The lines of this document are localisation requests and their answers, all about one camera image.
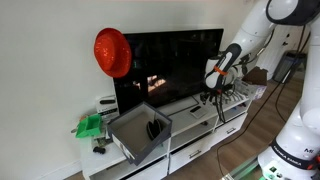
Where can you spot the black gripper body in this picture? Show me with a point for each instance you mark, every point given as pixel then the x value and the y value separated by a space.
pixel 208 94

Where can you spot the grey gadget with buttons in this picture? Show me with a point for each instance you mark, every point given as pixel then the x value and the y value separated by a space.
pixel 198 112

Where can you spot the white tv cabinet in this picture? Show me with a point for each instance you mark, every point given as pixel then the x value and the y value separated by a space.
pixel 190 138

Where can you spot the striped cloth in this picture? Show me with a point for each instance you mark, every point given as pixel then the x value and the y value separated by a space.
pixel 232 96

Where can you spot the open cardboard box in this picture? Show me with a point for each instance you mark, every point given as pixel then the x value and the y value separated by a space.
pixel 253 84

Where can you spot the black flat screen television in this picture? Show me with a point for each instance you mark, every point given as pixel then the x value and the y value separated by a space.
pixel 166 66

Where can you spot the dark blue open box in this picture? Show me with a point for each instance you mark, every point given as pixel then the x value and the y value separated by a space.
pixel 128 132

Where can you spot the black trash bin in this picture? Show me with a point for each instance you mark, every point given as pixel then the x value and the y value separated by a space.
pixel 287 66

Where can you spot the white product box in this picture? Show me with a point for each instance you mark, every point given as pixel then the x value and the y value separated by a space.
pixel 107 107

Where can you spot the green plastic bin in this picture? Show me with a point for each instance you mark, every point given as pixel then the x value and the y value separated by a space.
pixel 89 126

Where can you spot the small black object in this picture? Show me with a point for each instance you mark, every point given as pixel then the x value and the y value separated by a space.
pixel 99 150

